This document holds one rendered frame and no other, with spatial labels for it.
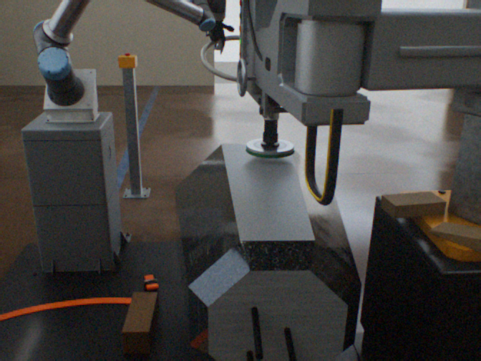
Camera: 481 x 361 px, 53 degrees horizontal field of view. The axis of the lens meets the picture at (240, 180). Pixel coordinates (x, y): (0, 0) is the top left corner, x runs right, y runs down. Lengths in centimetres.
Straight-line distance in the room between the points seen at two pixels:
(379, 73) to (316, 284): 62
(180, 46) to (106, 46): 125
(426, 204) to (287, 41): 75
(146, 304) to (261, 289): 104
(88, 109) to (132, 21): 599
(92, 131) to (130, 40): 613
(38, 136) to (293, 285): 168
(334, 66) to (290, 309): 71
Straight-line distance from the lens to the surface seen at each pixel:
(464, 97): 174
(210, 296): 145
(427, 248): 169
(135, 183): 387
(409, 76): 146
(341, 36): 134
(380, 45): 140
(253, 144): 215
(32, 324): 259
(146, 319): 228
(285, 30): 158
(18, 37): 907
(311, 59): 135
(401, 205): 176
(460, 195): 184
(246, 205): 166
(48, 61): 257
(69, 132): 261
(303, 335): 153
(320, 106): 134
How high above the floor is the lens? 150
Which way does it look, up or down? 21 degrees down
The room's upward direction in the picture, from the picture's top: 1 degrees clockwise
